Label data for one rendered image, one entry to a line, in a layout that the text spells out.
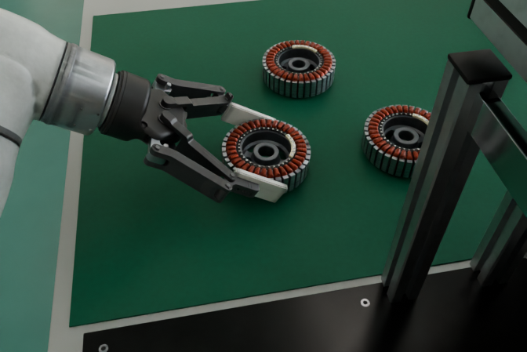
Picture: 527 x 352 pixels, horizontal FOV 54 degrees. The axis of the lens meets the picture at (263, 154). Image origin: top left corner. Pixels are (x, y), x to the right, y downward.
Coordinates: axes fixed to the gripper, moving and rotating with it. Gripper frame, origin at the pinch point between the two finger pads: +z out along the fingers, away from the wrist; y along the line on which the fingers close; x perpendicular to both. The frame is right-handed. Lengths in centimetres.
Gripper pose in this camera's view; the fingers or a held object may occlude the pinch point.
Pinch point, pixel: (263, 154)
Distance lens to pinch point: 66.6
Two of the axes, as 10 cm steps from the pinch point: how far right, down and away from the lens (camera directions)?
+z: 8.6, 3.0, 4.2
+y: 0.9, 7.1, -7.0
